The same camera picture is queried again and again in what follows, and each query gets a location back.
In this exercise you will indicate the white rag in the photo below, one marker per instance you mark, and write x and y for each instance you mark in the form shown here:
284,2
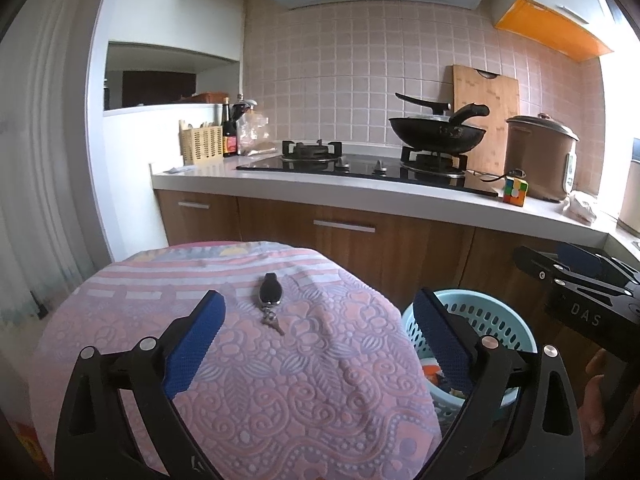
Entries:
175,170

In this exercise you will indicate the black gas stove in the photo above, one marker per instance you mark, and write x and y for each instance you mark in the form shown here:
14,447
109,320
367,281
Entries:
360,170

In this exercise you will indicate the glass pan lid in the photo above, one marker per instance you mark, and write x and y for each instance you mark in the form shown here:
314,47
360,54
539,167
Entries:
420,101

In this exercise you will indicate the colourful puzzle cube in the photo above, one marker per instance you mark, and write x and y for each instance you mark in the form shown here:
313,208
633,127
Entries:
515,191

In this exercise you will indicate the red plastic item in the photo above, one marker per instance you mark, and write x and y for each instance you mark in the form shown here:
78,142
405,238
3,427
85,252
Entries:
32,450

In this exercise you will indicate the wooden kitchen cabinet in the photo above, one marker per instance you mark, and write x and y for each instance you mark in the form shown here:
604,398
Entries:
280,225

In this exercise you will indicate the black car key fob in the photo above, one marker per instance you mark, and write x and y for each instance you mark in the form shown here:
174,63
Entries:
270,290

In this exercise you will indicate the light blue plastic basket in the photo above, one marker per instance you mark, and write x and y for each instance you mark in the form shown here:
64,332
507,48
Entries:
500,320

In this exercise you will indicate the brown rice cooker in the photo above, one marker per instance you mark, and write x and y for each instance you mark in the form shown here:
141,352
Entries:
535,160

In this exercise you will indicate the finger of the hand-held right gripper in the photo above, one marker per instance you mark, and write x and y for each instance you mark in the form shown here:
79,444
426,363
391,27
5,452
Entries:
542,266
580,257

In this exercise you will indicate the white plastic bag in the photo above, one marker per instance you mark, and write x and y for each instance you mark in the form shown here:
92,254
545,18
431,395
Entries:
580,207

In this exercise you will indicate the person's right hand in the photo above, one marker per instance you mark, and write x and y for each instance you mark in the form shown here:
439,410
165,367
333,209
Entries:
597,400

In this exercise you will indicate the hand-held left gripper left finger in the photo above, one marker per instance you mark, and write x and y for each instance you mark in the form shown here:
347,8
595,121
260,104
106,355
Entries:
195,345

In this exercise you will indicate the dark sauce bottle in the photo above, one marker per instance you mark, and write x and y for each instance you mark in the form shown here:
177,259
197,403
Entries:
230,137

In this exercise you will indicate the wooden cutting board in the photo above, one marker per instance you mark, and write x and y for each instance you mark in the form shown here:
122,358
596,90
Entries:
500,95

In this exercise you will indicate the cream plastic utensil basket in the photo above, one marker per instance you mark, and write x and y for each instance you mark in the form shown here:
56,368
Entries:
202,145

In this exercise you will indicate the brown tray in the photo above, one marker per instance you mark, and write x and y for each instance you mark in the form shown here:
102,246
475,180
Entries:
210,98

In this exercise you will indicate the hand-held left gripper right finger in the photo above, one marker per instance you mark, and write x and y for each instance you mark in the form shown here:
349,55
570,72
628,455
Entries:
440,340

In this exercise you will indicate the pink patterned tablecloth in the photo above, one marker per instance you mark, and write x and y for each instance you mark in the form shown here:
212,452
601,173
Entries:
300,385

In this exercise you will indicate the black wok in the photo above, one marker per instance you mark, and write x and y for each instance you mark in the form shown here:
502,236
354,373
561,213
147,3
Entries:
435,137

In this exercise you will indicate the white kitchen countertop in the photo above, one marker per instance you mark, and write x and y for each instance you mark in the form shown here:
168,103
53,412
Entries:
300,190

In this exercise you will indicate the white curtain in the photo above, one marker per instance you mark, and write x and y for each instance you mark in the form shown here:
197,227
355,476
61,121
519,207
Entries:
45,160

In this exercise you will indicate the clear plastic food bag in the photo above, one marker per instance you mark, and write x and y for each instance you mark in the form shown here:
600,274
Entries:
255,132

